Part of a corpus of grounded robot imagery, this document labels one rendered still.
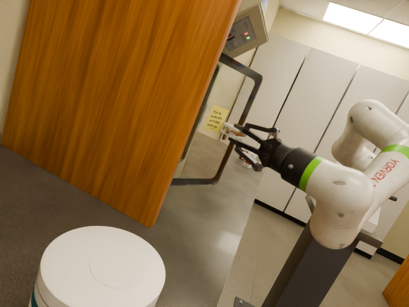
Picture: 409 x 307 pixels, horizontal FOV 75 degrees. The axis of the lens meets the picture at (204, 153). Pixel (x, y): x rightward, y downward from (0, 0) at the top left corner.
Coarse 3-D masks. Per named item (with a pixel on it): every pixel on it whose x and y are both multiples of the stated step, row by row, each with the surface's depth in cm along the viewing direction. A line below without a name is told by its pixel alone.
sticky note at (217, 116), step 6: (216, 108) 77; (222, 108) 79; (210, 114) 77; (216, 114) 78; (222, 114) 80; (210, 120) 78; (216, 120) 80; (222, 120) 81; (204, 126) 77; (210, 126) 79; (216, 126) 81
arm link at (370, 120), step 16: (352, 112) 91; (368, 112) 87; (384, 112) 86; (352, 128) 92; (368, 128) 88; (384, 128) 85; (400, 128) 83; (336, 144) 124; (352, 144) 107; (352, 160) 122
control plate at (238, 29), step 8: (248, 16) 62; (232, 24) 63; (240, 24) 65; (248, 24) 67; (232, 32) 68; (240, 32) 70; (248, 32) 72; (232, 40) 74; (240, 40) 76; (248, 40) 79; (232, 48) 80
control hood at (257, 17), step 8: (248, 0) 58; (256, 0) 58; (240, 8) 59; (248, 8) 59; (256, 8) 60; (240, 16) 61; (256, 16) 64; (264, 16) 67; (256, 24) 69; (264, 24) 72; (256, 32) 75; (264, 32) 78; (256, 40) 82; (264, 40) 85; (224, 48) 78; (240, 48) 84; (248, 48) 87; (232, 56) 89
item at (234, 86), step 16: (224, 64) 72; (240, 64) 76; (224, 80) 74; (240, 80) 79; (256, 80) 84; (208, 96) 73; (224, 96) 77; (240, 96) 82; (208, 112) 76; (240, 112) 86; (192, 128) 74; (224, 128) 84; (192, 144) 77; (208, 144) 82; (224, 144) 88; (192, 160) 81; (208, 160) 86; (224, 160) 92; (176, 176) 79; (192, 176) 84; (208, 176) 90
